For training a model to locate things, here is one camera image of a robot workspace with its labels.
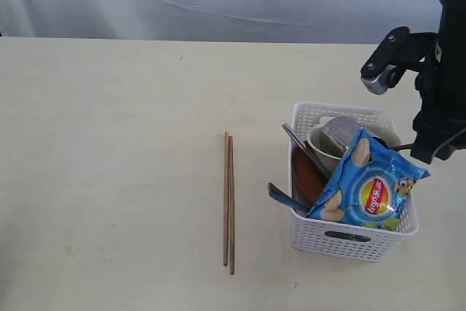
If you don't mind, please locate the blue chips bag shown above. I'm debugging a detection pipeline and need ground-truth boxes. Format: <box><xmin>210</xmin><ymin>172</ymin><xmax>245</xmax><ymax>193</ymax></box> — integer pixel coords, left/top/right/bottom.
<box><xmin>307</xmin><ymin>127</ymin><xmax>430</xmax><ymax>231</ymax></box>

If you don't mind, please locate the pale green ceramic bowl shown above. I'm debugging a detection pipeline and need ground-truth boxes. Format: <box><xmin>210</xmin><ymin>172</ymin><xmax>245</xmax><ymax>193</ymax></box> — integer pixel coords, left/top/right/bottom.
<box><xmin>307</xmin><ymin>117</ymin><xmax>401</xmax><ymax>173</ymax></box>

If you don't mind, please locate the upper grey metal utensil handle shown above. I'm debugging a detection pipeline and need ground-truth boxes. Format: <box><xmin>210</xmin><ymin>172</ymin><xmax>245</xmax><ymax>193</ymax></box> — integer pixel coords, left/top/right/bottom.
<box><xmin>282</xmin><ymin>123</ymin><xmax>331</xmax><ymax>180</ymax></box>

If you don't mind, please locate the light wooden chopstick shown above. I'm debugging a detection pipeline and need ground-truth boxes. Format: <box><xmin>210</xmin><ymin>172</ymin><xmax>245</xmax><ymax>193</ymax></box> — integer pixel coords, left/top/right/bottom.
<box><xmin>223</xmin><ymin>131</ymin><xmax>229</xmax><ymax>267</ymax></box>

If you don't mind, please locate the shiny steel cup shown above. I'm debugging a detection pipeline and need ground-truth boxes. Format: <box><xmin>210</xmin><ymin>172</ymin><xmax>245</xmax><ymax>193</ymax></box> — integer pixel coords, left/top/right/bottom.
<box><xmin>319</xmin><ymin>116</ymin><xmax>362</xmax><ymax>157</ymax></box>

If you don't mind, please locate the dark brown wooden spoon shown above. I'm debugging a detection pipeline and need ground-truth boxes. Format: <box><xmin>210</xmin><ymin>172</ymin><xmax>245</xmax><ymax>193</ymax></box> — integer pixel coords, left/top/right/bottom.
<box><xmin>390</xmin><ymin>143</ymin><xmax>414</xmax><ymax>151</ymax></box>

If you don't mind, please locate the white plastic perforated basket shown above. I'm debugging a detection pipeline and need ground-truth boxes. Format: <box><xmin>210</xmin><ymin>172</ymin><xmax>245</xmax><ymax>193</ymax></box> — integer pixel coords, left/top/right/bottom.
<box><xmin>288</xmin><ymin>101</ymin><xmax>419</xmax><ymax>262</ymax></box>

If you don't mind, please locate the dark brown wooden plate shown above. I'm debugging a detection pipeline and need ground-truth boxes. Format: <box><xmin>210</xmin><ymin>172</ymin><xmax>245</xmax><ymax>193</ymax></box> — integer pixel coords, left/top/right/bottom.
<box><xmin>291</xmin><ymin>146</ymin><xmax>326</xmax><ymax>208</ymax></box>

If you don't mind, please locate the dark wooden chopstick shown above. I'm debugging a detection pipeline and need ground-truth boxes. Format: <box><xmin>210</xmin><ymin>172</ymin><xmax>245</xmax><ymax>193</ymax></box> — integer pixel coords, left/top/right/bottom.
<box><xmin>228</xmin><ymin>135</ymin><xmax>235</xmax><ymax>275</ymax></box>

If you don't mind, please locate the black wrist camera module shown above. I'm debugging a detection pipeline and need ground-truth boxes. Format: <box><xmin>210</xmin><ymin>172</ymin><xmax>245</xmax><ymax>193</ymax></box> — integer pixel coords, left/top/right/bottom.
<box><xmin>360</xmin><ymin>26</ymin><xmax>437</xmax><ymax>95</ymax></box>

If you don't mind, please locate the lower blue-grey utensil handle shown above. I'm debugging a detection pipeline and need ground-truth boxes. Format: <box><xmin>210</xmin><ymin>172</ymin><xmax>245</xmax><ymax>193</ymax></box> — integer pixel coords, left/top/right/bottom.
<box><xmin>267</xmin><ymin>183</ymin><xmax>310</xmax><ymax>213</ymax></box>

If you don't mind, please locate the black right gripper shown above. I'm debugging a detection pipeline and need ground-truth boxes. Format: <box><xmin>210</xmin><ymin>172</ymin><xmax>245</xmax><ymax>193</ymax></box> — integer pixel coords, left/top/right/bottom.
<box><xmin>410</xmin><ymin>0</ymin><xmax>466</xmax><ymax>164</ymax></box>

